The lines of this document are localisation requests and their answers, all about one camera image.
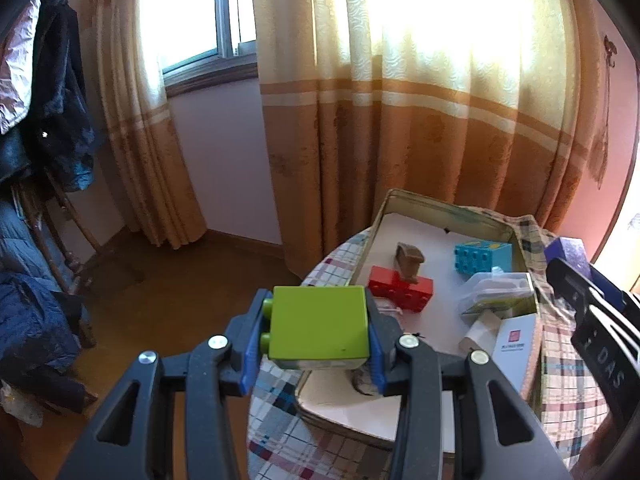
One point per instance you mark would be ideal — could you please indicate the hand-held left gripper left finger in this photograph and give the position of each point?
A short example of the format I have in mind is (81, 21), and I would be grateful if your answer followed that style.
(252, 345)

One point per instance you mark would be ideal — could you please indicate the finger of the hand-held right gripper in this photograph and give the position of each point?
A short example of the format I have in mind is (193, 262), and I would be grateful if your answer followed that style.
(607, 287)
(567, 285)

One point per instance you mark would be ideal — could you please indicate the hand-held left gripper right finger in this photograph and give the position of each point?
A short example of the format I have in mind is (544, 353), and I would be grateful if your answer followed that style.
(377, 365)

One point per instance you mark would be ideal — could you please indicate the purple box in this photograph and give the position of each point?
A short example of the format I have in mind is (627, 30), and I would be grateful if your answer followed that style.
(567, 250)

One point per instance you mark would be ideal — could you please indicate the green toy block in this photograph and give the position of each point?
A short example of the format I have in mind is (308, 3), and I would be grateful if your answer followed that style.
(315, 325)

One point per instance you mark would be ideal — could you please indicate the clear plastic box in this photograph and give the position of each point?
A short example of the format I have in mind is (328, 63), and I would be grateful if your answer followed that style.
(500, 292)

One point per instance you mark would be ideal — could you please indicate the red toy block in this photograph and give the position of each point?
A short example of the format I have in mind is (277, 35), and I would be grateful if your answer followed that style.
(400, 290)

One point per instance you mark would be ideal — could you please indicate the white carton with red label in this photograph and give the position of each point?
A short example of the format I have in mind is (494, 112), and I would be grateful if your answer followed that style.
(515, 355)

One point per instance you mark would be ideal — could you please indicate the blue printed toy block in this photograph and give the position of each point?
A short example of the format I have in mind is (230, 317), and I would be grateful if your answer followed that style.
(482, 257)

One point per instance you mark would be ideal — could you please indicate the white charger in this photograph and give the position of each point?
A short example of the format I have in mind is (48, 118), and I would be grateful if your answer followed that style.
(480, 332)

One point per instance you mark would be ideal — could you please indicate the brown wooden block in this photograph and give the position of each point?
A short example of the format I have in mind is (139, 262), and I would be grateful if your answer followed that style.
(407, 260)

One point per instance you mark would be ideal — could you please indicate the shallow cardboard tray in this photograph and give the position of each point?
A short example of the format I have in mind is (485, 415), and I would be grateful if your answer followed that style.
(430, 203)

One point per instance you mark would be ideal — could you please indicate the plaid tablecloth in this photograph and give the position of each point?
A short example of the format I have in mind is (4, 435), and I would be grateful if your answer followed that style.
(280, 410)

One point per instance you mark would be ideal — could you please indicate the white paper liner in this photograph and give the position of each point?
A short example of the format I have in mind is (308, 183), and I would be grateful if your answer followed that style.
(435, 285)

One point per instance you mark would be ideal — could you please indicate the hanging tassel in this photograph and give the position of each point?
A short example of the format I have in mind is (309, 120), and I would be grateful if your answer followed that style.
(600, 155)

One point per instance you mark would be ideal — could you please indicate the yellow and orange curtain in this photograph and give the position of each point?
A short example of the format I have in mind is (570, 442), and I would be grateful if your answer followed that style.
(425, 110)
(140, 160)

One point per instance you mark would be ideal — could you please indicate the blue quilted jacket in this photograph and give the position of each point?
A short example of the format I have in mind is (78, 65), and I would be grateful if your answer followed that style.
(30, 310)

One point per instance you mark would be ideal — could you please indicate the crumpled plastic bag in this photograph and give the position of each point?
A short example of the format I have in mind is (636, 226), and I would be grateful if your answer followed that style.
(20, 402)

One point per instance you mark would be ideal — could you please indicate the dark hanging clothes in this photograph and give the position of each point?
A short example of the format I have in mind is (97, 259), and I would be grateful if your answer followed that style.
(60, 110)

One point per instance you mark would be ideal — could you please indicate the window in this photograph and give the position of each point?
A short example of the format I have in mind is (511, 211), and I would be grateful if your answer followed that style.
(190, 10)

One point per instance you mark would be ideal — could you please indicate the pink quilted garment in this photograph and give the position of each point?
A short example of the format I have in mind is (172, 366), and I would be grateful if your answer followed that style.
(15, 85)

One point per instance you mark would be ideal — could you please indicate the metal wall hook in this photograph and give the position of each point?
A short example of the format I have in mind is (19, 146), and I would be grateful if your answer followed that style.
(610, 50)

